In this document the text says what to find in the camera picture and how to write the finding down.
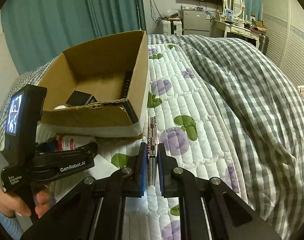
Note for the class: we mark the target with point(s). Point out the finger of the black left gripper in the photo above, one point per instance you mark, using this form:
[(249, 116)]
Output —
[(52, 150)]

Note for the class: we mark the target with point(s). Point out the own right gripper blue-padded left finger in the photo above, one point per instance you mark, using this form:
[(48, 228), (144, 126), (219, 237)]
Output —
[(138, 163)]

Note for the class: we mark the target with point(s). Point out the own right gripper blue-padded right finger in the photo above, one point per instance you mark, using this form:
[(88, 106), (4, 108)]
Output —
[(169, 173)]

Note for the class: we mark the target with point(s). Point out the white red tube bottle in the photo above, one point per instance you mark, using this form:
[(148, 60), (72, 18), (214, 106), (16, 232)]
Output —
[(71, 142)]

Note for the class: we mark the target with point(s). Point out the pink patterned card box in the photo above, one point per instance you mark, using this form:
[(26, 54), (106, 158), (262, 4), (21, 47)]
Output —
[(152, 141)]

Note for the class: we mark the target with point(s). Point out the white round object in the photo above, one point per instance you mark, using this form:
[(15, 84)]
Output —
[(60, 107)]

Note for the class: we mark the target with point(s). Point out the black power adapter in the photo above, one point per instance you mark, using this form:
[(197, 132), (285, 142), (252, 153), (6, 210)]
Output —
[(78, 98)]

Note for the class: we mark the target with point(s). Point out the brown cardboard box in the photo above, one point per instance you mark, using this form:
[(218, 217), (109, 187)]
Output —
[(98, 67)]

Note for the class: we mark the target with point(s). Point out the person's left hand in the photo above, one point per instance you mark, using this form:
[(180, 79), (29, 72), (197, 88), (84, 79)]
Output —
[(11, 203)]

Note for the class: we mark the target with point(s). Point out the white floral quilted mat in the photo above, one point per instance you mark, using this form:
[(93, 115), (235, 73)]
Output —
[(193, 132)]

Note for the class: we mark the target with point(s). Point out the black remote in box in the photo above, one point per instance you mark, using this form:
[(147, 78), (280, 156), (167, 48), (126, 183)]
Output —
[(126, 84)]

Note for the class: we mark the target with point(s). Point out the grey checkered bed cover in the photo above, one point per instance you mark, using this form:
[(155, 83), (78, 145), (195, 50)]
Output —
[(264, 116)]

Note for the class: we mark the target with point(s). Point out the white suitcase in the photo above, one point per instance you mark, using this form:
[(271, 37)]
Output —
[(168, 27)]

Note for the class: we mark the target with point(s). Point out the grey mini fridge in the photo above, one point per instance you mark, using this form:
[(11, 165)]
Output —
[(196, 23)]

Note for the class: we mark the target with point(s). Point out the white dressing table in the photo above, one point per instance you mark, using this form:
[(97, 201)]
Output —
[(221, 29)]

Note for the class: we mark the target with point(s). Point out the oval white vanity mirror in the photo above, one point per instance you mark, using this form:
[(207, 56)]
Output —
[(237, 6)]

